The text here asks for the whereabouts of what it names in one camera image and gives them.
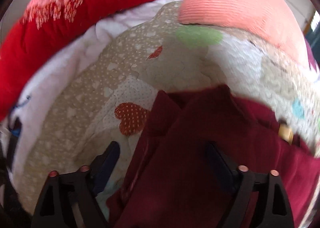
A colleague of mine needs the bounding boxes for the dark red sweater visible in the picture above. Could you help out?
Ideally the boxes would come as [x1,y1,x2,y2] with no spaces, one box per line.
[106,85,319,227]

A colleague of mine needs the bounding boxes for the patchwork quilted bedspread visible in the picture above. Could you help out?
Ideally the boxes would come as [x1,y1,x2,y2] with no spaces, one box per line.
[13,1,319,213]

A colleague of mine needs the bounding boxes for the purple cloth on bed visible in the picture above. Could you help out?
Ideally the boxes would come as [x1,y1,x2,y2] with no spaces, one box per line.
[305,39,319,73]

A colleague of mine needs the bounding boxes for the red floral duvet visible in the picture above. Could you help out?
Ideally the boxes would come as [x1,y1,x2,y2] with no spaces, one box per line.
[1,0,154,117]

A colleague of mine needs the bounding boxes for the pink square pillow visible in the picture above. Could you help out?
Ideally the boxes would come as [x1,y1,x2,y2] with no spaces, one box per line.
[178,0,308,65]

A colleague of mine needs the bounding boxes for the blue cable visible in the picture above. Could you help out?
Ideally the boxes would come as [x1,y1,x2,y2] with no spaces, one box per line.
[7,95,32,139]

